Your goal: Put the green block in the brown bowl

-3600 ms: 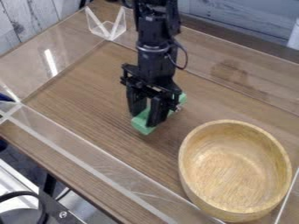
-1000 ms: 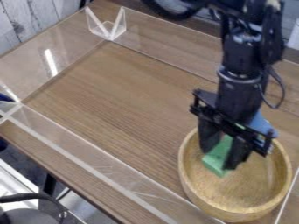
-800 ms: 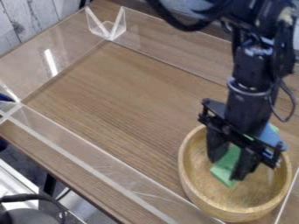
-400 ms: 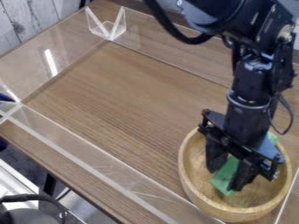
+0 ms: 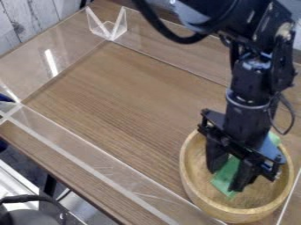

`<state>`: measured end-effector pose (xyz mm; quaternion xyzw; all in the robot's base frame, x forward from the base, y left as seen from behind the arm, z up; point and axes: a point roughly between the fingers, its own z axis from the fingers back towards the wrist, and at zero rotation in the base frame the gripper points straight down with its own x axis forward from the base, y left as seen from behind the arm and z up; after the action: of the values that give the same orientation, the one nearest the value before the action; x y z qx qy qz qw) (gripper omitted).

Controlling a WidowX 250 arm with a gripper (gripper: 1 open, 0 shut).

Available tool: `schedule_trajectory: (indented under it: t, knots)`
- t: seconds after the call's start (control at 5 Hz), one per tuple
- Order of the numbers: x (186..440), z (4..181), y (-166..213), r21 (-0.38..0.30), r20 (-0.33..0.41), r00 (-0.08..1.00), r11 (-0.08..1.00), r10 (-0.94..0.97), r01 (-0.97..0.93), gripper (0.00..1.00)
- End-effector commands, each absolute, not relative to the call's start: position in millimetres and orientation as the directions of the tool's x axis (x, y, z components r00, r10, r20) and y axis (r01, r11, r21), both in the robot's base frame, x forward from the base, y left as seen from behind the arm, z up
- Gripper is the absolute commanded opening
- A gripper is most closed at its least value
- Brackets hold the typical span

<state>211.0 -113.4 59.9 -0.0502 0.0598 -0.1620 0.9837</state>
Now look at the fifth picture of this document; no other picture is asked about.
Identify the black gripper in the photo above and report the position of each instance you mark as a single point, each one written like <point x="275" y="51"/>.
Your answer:
<point x="236" y="133"/>

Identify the green rectangular block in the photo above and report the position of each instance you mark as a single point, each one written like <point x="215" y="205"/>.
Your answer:
<point x="225" y="174"/>

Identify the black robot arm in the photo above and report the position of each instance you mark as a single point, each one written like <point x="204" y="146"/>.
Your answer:
<point x="257" y="29"/>

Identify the brown wooden bowl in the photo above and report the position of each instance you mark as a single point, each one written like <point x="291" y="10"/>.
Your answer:
<point x="241" y="207"/>

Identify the black table leg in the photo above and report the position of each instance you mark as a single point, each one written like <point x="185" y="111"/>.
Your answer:
<point x="50" y="185"/>

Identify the clear acrylic enclosure wall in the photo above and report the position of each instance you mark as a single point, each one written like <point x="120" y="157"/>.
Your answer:
<point x="108" y="97"/>

